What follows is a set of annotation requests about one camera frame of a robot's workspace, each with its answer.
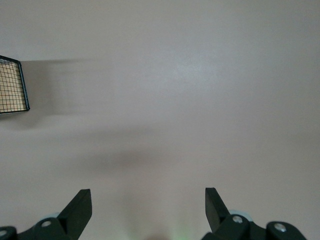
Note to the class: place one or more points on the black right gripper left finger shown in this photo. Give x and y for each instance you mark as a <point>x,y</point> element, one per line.
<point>65,225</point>

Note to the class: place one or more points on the brown table cover sheet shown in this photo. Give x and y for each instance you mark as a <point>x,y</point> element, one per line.
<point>175,100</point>

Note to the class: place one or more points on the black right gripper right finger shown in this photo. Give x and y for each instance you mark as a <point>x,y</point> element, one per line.
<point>225,225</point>

